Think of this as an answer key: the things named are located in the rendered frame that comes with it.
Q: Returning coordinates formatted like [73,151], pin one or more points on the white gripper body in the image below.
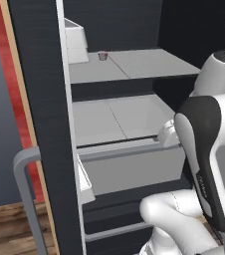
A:
[168,134]

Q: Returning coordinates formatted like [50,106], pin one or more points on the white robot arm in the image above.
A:
[197,212]

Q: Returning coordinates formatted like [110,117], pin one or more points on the white fridge drawer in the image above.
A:
[134,171]

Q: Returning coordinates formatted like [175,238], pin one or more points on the grey fridge shelf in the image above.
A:
[134,64]
[117,116]

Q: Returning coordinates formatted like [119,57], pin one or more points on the black fridge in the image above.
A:
[124,23]

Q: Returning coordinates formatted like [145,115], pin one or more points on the black fridge door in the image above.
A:
[44,99]

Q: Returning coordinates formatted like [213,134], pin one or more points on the small grey cup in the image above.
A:
[102,56]

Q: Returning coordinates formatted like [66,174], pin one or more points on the red tan-edged cabinet panel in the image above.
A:
[10,73]

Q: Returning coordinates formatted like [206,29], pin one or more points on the grey fridge drawer rail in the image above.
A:
[117,231]

